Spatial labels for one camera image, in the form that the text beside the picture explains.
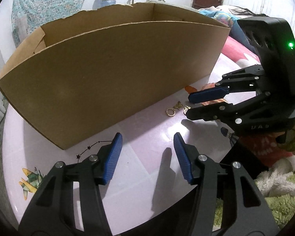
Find pale butterfly charm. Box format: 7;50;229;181
183;105;191;115

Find teal floral wall cloth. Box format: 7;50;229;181
11;0;84;46

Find blue patterned pillow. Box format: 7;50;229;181
198;9;247;45

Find pink floral bed blanket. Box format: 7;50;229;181
221;36;261;68

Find brown cardboard box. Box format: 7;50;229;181
0;3;230;150

